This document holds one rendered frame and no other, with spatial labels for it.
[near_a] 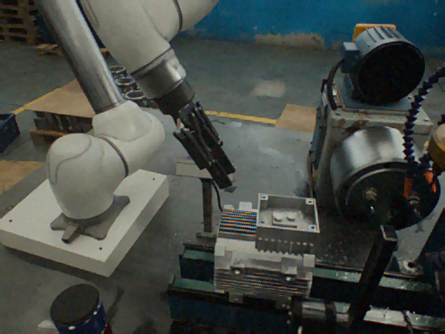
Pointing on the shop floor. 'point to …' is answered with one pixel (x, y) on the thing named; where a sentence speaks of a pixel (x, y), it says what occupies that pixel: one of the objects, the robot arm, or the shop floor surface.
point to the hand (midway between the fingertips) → (221, 169)
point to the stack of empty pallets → (19, 22)
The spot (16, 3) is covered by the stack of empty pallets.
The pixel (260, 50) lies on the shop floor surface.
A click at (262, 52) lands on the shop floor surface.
